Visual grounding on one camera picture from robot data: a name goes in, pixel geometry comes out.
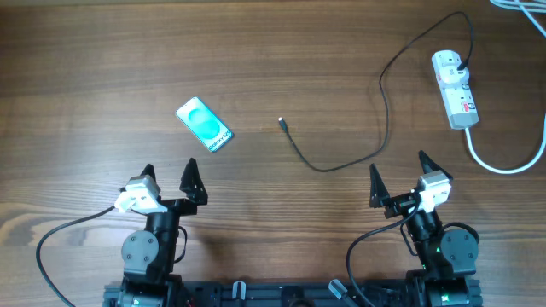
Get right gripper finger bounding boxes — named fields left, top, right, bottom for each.
left=369, top=164, right=390, bottom=208
left=418, top=150, right=453, bottom=180

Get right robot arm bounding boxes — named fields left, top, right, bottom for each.
left=369, top=151, right=483, bottom=306

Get white power strip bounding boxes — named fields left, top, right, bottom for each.
left=432, top=50, right=479, bottom=130

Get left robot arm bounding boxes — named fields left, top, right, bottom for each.
left=103, top=158, right=208, bottom=307

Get white power strip cord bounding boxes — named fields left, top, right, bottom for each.
left=463, top=111, right=546, bottom=175

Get teal Samsung Galaxy smartphone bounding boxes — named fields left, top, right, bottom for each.
left=176, top=96, right=234, bottom=153

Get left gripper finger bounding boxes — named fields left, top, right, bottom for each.
left=179, top=158, right=208, bottom=205
left=141, top=164, right=156, bottom=181

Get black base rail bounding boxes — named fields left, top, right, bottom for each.
left=102, top=279, right=484, bottom=307

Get black left camera cable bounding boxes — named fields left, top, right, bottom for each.
left=35, top=205, right=117, bottom=307

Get white cables at corner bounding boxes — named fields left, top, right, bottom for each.
left=489, top=0, right=546, bottom=38

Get black USB charging cable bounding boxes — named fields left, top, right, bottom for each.
left=277, top=10, right=475, bottom=173

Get white USB charger plug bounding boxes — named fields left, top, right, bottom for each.
left=437, top=65, right=469, bottom=87

